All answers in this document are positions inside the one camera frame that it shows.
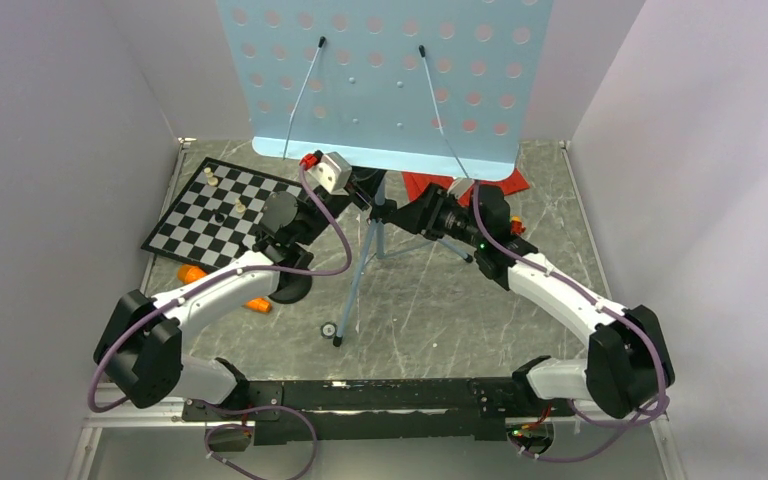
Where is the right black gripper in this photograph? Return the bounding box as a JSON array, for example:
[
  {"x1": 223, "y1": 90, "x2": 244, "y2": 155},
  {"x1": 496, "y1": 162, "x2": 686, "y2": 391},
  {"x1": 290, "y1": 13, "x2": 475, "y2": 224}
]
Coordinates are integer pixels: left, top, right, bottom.
[{"x1": 385, "y1": 183, "x2": 486, "y2": 250}]

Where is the red sheet music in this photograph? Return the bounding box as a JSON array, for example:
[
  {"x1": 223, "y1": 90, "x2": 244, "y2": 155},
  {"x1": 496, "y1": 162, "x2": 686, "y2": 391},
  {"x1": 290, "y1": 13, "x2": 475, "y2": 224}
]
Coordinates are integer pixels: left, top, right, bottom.
[{"x1": 401, "y1": 170, "x2": 530, "y2": 201}]

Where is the light blue music stand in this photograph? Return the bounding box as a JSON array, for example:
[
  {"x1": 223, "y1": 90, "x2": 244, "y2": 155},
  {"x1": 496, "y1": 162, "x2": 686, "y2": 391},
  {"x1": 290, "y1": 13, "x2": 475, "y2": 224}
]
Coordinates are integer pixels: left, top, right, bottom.
[{"x1": 214, "y1": 0, "x2": 556, "y2": 348}]

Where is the black microphone desk stand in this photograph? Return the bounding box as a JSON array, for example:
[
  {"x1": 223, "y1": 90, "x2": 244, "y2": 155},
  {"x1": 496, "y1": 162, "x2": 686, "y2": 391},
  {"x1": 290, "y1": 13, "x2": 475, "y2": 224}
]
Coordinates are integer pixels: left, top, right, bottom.
[{"x1": 268, "y1": 264, "x2": 313, "y2": 305}]

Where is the orange toy microphone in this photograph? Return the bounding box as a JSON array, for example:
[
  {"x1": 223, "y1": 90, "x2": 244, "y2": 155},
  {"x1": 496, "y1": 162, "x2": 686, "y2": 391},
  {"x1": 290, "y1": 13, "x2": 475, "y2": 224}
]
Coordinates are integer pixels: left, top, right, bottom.
[{"x1": 177, "y1": 264, "x2": 272, "y2": 314}]

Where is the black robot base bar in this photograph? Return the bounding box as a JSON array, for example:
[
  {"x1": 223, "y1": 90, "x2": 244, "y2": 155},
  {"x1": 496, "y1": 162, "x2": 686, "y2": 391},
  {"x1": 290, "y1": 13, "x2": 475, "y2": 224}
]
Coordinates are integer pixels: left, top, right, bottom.
[{"x1": 181, "y1": 377, "x2": 558, "y2": 446}]

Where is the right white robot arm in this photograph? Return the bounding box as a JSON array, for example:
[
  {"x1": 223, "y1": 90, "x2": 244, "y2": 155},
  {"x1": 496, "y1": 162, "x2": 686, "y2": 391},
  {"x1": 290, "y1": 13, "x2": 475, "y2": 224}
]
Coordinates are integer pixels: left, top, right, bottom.
[{"x1": 372, "y1": 184, "x2": 675, "y2": 419}]

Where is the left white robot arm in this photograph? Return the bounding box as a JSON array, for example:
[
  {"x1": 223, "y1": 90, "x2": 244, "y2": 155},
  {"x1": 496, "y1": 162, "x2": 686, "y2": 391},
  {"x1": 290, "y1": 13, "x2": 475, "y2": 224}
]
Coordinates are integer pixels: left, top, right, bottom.
[{"x1": 87, "y1": 167, "x2": 385, "y2": 420}]

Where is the colourful toy block car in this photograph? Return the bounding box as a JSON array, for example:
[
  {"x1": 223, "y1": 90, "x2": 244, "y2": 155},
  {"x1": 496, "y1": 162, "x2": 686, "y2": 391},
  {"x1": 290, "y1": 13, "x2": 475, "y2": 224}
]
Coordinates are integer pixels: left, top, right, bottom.
[{"x1": 509, "y1": 216, "x2": 526, "y2": 236}]

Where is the black poker chip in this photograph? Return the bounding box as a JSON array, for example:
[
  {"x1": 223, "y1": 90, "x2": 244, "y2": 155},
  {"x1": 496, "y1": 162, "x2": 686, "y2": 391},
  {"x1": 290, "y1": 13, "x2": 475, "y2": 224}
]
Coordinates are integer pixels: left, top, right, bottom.
[{"x1": 320, "y1": 322, "x2": 337, "y2": 339}]

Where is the black white chessboard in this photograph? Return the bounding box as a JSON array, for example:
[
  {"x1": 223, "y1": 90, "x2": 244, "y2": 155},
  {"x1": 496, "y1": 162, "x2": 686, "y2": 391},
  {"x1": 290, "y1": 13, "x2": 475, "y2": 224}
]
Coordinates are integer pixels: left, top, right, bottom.
[{"x1": 142, "y1": 157, "x2": 303, "y2": 272}]

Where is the electronics board right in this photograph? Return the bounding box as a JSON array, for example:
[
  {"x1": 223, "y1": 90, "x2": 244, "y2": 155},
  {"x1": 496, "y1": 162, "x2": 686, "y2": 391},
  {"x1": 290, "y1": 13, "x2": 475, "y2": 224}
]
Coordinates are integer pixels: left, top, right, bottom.
[{"x1": 506, "y1": 420, "x2": 555, "y2": 456}]

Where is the small electronics box left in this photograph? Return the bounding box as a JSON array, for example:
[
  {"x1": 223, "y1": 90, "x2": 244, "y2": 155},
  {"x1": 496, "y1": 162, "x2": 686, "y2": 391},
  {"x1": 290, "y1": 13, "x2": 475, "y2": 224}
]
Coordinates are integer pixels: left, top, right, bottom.
[{"x1": 205, "y1": 427, "x2": 253, "y2": 453}]

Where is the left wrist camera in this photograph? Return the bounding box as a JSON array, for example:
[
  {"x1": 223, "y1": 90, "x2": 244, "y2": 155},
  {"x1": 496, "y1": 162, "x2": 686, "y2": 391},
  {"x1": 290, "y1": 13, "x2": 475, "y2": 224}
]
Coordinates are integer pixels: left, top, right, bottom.
[{"x1": 300, "y1": 150, "x2": 352, "y2": 196}]

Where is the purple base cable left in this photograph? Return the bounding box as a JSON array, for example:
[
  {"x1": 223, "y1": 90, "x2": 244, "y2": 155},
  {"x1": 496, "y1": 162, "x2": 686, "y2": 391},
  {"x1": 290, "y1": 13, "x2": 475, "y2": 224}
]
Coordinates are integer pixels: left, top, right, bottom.
[{"x1": 203, "y1": 405, "x2": 319, "y2": 480}]

